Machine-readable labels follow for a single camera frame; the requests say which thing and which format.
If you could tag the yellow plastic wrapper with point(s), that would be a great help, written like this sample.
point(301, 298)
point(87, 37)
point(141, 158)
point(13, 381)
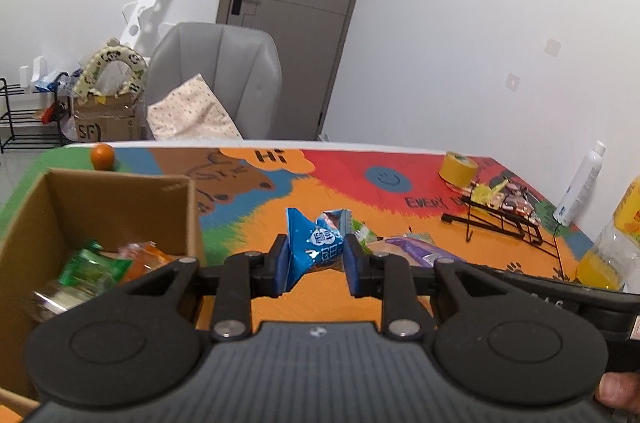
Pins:
point(490, 196)

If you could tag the yellow tape roll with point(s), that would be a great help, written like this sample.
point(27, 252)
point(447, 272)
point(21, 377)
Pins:
point(458, 170)

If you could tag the white spray bottle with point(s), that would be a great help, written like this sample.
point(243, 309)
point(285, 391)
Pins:
point(579, 190)

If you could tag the person right hand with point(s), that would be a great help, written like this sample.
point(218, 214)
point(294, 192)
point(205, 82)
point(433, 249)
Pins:
point(620, 391)

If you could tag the purple long snack pack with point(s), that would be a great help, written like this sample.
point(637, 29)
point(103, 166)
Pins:
point(419, 252)

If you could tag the black wire shoe rack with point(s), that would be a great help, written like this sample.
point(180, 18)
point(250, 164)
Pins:
point(37, 128)

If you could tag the clear bag of trinkets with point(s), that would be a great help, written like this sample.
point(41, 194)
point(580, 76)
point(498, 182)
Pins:
point(516, 199)

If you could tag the orange juice bottle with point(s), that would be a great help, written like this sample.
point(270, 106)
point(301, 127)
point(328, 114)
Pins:
point(613, 261)

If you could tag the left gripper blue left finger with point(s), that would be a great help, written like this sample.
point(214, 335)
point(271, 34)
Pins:
point(277, 266)

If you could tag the orange tangerine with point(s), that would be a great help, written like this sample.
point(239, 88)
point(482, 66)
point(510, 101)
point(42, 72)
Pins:
point(103, 157)

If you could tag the panda print neck pillow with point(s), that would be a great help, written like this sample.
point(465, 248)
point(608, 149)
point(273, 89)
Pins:
point(113, 71)

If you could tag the white perforated bracket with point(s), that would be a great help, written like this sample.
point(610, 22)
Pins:
point(145, 24)

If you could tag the dotted cream cushion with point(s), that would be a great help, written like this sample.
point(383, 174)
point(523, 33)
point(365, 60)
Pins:
point(191, 112)

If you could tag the blue snack packet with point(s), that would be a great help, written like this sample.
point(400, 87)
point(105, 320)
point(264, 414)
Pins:
point(315, 245)

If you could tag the brown cardboard box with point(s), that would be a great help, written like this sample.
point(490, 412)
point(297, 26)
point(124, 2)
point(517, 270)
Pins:
point(74, 234)

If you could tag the black wire stand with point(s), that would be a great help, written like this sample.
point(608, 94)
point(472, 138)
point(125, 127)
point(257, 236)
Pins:
point(508, 224)

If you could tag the white wafer clear pack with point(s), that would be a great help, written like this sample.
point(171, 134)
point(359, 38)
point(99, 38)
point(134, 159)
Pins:
point(55, 297)

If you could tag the orange snack packet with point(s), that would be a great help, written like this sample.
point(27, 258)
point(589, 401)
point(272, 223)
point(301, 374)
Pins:
point(144, 258)

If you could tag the light green small packet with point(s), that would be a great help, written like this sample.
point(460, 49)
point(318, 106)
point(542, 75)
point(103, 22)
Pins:
point(363, 234)

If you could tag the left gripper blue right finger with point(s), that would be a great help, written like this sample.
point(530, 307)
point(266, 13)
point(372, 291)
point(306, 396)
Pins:
point(356, 266)

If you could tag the small brown SF carton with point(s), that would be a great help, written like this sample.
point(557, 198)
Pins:
point(107, 118)

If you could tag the grey upholstered chair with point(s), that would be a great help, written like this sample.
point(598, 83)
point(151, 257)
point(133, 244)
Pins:
point(239, 64)

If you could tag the dark green snack packet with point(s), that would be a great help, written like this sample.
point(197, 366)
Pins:
point(91, 266)

